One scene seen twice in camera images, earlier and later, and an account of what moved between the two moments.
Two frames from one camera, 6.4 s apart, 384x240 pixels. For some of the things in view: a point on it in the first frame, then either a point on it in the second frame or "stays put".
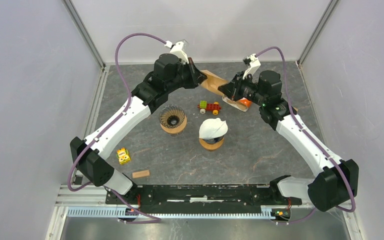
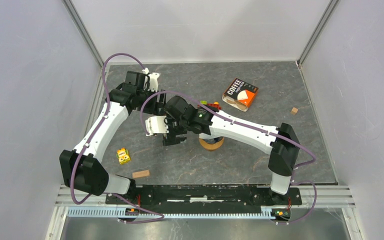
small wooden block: x=140 y=174 stays put
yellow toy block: x=123 y=155 stays put
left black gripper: x=196 y=76 -> x=153 y=109
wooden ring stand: x=209 y=146 stays put
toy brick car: x=204 y=106 stays put
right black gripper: x=232 y=89 -> x=170 y=139
